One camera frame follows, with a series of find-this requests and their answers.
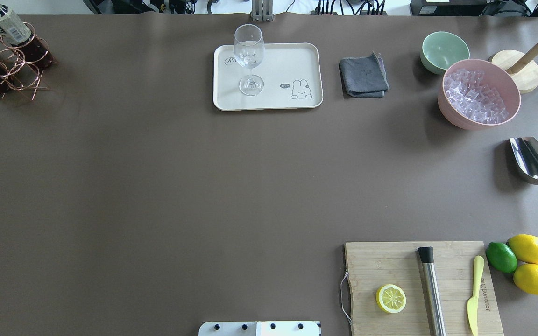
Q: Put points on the yellow lemon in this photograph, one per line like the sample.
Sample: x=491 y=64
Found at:
x=525 y=247
x=526 y=278

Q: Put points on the yellow lemon near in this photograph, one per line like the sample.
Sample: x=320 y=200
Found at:
x=526 y=278

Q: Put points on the half lemon slice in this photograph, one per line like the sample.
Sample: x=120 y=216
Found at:
x=391 y=298

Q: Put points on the pink bowl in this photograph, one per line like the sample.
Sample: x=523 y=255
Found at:
x=494 y=76

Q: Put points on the cream rabbit tray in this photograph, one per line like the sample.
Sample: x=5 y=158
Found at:
x=290 y=73

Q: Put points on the yellow plastic knife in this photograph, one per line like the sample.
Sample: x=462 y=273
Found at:
x=473 y=302

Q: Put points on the copper wire bottle basket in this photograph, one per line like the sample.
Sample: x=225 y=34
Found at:
x=21 y=76

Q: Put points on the steel ice scoop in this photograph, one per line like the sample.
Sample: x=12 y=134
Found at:
x=525 y=151

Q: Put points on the steel muddler black tip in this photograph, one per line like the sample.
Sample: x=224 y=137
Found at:
x=429 y=272

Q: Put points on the green bowl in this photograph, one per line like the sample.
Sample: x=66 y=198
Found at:
x=441 y=49

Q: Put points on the clear ice cubes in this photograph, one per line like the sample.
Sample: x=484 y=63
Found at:
x=473 y=98

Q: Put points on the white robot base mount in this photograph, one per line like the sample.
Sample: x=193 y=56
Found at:
x=261 y=328

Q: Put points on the green lime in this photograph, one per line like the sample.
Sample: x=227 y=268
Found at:
x=501 y=257

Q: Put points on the bamboo cutting board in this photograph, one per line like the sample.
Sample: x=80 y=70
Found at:
x=373 y=264

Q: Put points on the clear wine glass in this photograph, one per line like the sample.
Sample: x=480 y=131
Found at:
x=249 y=52

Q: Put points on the grey folded cloth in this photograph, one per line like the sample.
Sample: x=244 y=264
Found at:
x=364 y=77

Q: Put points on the yellow lemon far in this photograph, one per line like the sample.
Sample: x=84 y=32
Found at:
x=525 y=247

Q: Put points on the wooden glass tree stand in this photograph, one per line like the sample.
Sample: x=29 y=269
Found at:
x=520 y=66

